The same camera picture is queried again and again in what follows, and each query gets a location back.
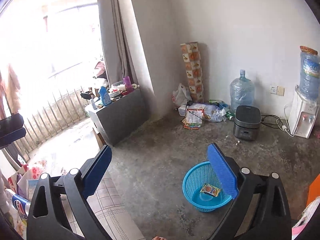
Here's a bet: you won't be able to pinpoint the empty blue water jug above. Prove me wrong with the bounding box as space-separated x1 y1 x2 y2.
230 69 255 113

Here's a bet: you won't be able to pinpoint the grey curtain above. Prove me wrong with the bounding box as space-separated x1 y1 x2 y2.
97 0 137 84

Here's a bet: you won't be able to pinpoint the tall patterned cardboard box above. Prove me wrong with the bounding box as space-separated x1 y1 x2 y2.
180 42 204 103

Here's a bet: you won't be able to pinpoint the wall power socket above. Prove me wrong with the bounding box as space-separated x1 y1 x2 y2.
270 85 285 96

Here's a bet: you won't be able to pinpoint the metal balcony railing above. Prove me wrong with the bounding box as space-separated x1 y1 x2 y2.
14 86 88 159

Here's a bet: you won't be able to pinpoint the white plastic bag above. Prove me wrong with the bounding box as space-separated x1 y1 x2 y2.
172 83 192 108

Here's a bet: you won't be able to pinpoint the black rice cooker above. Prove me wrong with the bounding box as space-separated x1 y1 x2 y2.
233 105 261 141

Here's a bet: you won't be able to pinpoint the white water dispenser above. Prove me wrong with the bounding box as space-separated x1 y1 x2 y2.
288 85 319 139

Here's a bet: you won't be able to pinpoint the blue detergent bottle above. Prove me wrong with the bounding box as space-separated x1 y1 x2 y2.
99 86 112 106

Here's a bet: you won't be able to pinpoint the Pepsi plastic bottle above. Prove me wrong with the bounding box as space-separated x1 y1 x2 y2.
5 189 31 219

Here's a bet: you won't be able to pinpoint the dark grey cabinet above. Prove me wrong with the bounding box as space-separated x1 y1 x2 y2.
85 88 149 146

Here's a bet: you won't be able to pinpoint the purple cup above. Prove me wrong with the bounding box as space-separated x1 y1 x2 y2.
123 76 133 93

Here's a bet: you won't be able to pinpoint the orange cardboard box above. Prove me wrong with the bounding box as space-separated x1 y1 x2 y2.
306 174 320 206

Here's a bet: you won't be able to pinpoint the hanging beige clothes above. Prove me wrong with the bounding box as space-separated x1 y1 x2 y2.
1 64 21 120

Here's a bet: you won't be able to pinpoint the blue plastic mesh basket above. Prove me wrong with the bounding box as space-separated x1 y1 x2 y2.
182 161 232 212

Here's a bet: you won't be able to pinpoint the black power cable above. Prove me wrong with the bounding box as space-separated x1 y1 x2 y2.
260 114 288 130

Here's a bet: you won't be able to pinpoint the orange snack wrapper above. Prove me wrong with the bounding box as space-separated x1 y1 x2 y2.
200 183 221 197

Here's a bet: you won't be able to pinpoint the water jug on dispenser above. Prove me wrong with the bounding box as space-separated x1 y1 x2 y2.
299 46 319 101

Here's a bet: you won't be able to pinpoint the pile of packets on floor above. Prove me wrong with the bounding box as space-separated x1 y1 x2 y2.
177 100 235 129

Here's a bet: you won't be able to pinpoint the clear red-printed plastic bag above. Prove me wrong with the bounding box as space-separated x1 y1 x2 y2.
8 160 47 200

